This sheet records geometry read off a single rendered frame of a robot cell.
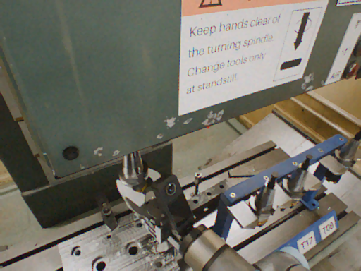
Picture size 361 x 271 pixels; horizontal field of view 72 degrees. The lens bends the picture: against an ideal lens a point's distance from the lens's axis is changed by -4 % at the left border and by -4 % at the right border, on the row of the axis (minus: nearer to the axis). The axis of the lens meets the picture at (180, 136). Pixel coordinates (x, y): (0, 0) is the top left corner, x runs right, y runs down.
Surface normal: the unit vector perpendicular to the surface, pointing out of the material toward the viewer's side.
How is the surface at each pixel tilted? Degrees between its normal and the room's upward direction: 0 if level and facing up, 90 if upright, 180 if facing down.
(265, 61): 90
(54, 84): 90
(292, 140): 24
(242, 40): 90
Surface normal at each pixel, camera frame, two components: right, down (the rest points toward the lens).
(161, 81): 0.49, 0.58
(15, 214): 0.03, -0.75
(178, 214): 0.60, 0.03
